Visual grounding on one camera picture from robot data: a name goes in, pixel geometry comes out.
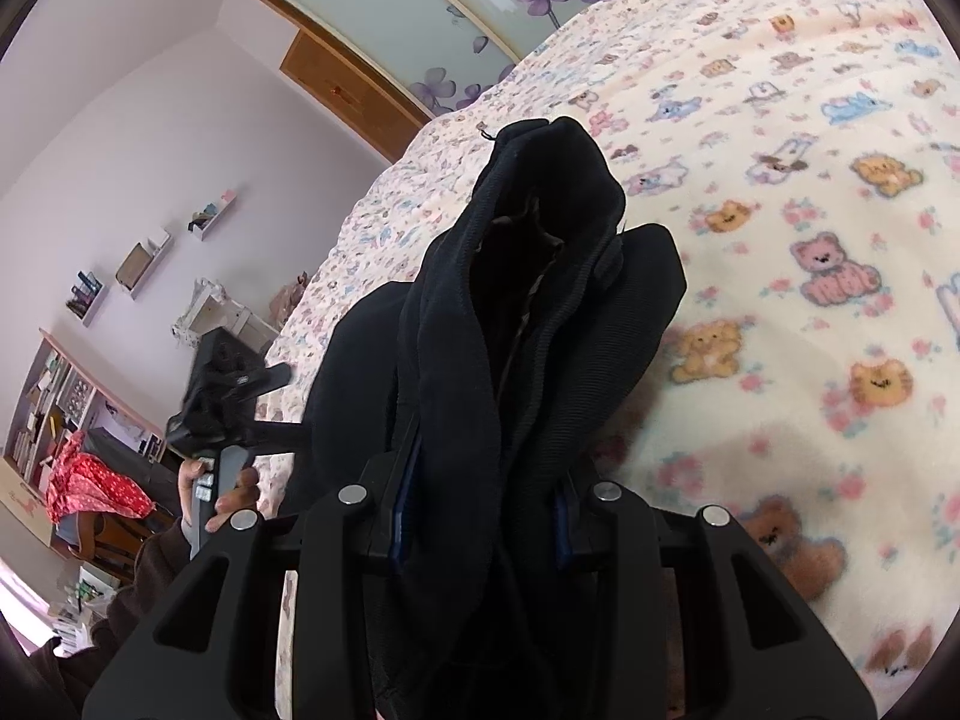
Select dark brown sleeve forearm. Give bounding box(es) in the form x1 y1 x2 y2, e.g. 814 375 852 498
0 517 196 720

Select white wall shelf middle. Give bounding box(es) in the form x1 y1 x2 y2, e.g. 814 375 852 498
114 227 172 299

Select white wall shelf lower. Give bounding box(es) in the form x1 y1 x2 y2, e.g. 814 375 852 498
65 271 107 327

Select teddy bear print bedspread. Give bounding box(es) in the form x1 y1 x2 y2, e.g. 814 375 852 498
263 0 958 718

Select white ornate rack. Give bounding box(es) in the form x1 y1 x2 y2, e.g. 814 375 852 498
171 278 278 353

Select pink bookcase with items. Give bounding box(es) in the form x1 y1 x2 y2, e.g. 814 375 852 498
2 328 166 548

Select red patterned cloth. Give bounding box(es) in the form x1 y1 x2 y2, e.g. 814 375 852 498
44 431 155 525

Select wooden door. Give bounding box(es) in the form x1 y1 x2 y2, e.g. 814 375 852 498
280 29 430 163

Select person's left hand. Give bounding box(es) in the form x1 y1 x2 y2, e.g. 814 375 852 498
175 457 264 535

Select white wall shelf upper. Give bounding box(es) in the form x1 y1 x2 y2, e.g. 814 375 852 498
187 190 238 241

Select white wall shelf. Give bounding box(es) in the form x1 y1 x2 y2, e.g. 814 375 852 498
187 190 238 241
65 271 107 327
114 227 172 299

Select black pants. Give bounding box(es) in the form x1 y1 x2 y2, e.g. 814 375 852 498
281 117 685 718

